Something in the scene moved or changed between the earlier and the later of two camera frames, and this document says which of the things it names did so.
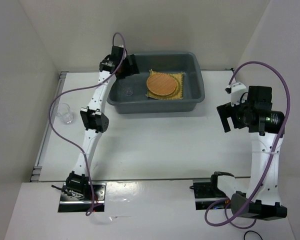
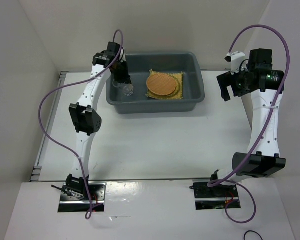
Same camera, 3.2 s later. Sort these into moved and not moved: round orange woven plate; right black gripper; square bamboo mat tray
Moved: right black gripper
Not moved: round orange woven plate; square bamboo mat tray
